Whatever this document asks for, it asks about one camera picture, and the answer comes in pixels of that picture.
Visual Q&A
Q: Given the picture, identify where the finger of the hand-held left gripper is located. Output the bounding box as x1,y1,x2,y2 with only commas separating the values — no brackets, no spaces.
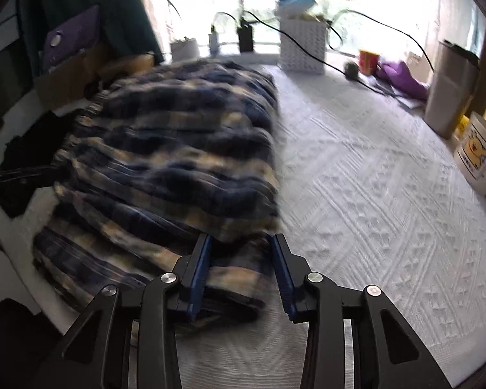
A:
0,165,59,201

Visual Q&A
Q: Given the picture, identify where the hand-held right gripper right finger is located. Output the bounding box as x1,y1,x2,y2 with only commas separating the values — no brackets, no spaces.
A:
269,233,454,389

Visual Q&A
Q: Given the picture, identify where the cardboard box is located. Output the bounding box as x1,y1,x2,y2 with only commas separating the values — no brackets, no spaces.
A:
36,42,110,108

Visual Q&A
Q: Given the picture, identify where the white textured tablecloth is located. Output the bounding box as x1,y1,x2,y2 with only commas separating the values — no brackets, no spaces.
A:
0,63,486,389

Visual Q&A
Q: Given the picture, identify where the white bear print mug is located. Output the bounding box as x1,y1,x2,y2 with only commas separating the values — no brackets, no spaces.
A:
454,111,486,195

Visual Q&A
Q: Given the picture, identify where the blue yellow plaid shirt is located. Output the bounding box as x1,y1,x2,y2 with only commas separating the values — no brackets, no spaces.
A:
32,60,282,321

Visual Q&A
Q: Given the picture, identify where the white woven basket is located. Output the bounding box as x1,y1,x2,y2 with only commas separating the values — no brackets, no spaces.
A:
279,18,328,74

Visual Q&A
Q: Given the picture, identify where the brown basket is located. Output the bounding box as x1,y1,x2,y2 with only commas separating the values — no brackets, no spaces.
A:
99,53,156,77

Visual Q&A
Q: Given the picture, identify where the black cloth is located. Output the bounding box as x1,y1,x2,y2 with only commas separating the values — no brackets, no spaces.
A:
0,111,82,217

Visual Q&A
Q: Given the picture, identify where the white round pot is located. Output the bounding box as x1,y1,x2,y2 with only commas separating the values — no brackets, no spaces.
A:
170,37,201,62

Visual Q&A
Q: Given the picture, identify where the steel tumbler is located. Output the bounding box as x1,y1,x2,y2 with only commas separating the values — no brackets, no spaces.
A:
424,40,480,139

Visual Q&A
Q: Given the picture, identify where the black cable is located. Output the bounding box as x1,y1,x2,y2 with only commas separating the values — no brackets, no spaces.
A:
328,8,434,69
243,10,398,98

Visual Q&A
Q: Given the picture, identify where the purple cloth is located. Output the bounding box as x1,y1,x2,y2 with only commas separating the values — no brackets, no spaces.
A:
376,60,430,102

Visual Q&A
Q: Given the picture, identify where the blue tissue pack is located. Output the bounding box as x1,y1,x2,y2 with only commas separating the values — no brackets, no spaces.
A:
276,0,318,17

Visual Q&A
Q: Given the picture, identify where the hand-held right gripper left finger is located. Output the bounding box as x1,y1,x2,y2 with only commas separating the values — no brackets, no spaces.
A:
32,233,213,389

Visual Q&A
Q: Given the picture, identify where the black charger block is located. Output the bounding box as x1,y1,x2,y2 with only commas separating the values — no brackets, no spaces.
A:
237,18,255,53

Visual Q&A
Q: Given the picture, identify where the red cup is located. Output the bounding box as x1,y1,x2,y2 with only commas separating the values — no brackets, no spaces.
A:
358,49,379,76

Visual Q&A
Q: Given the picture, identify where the purple box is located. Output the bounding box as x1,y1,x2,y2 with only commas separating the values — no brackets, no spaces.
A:
41,6,102,71

